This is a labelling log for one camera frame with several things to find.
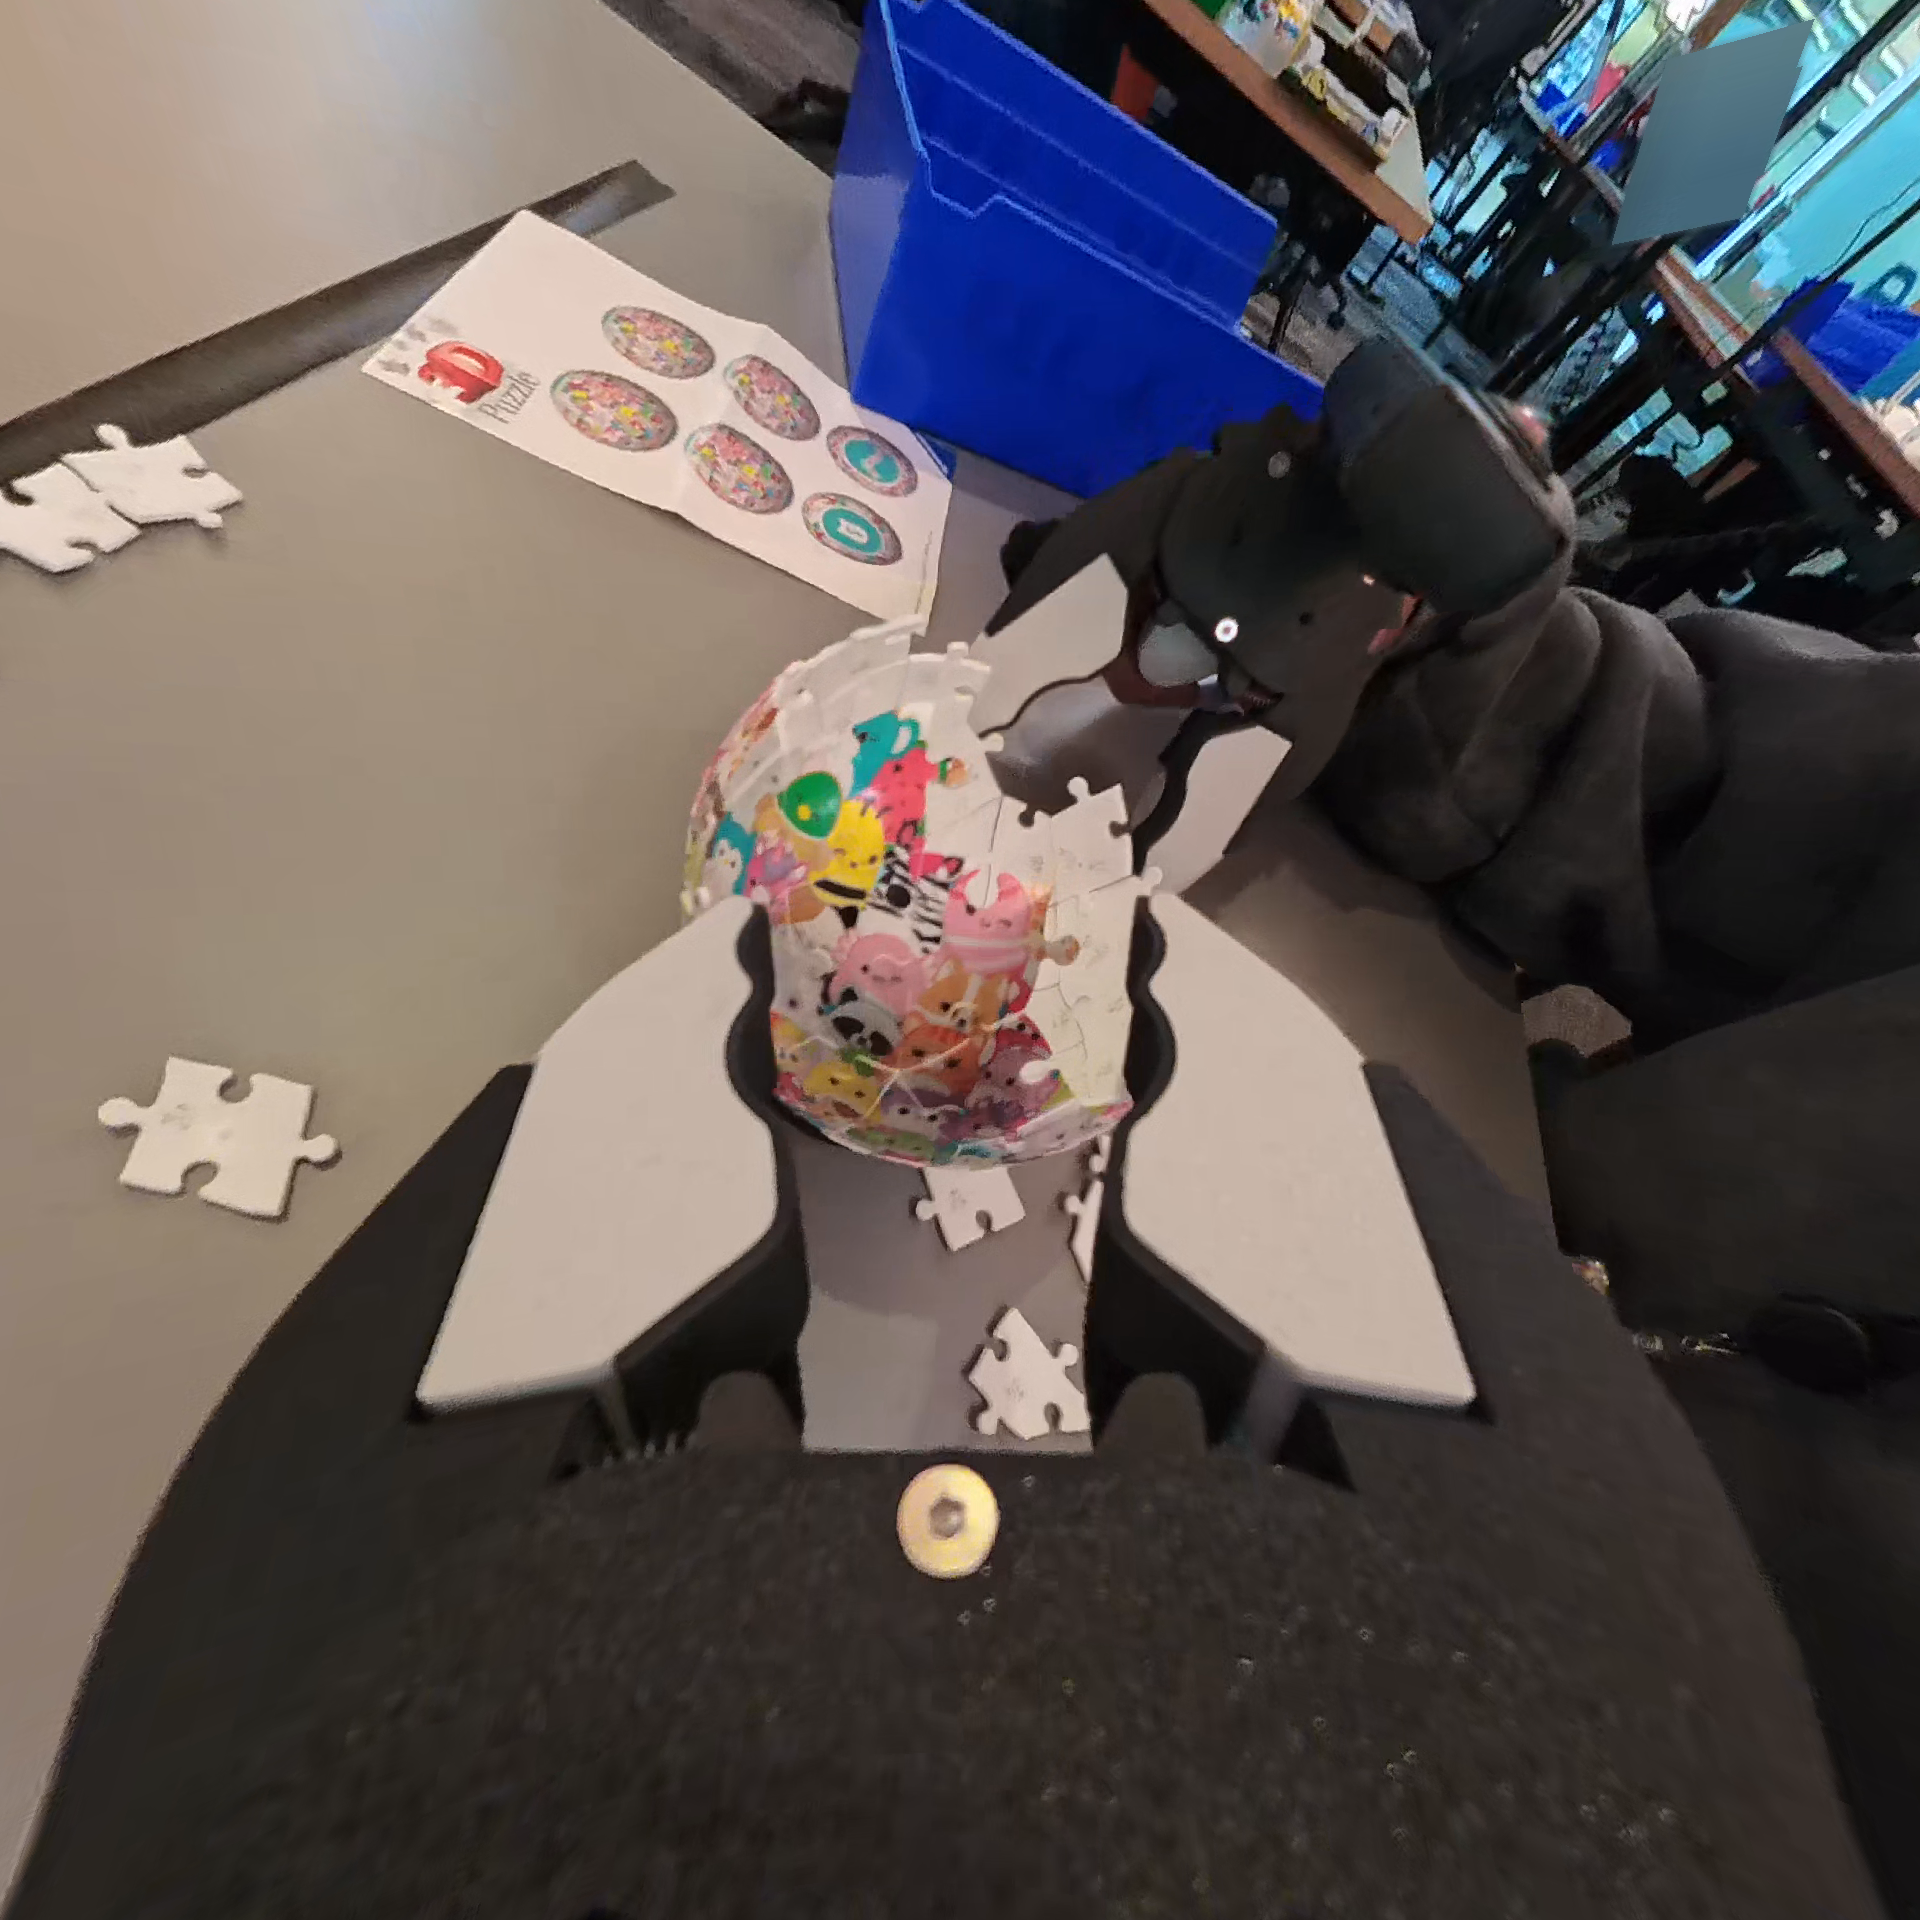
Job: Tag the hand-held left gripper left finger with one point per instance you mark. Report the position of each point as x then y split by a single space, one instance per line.
600 1201

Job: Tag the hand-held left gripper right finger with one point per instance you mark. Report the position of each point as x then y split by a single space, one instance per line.
1290 1201

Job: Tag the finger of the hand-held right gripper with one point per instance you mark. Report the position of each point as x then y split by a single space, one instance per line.
1223 794
1058 638

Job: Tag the colourful 3D puzzle ball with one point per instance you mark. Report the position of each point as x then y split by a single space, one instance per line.
900 931

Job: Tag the joined white puzzle pieces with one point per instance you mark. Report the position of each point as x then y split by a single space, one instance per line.
1083 1223
968 1204

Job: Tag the white puzzle piece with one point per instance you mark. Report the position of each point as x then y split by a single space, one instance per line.
219 1132
150 480
1029 1380
61 524

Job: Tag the blue storage bin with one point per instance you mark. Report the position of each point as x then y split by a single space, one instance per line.
1051 301

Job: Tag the wooden table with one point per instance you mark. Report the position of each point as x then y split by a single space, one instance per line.
1320 143

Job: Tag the person's dark clothing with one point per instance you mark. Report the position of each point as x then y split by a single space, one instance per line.
1770 1170

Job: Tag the printed instruction sheet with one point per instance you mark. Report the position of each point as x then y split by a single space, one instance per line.
631 301

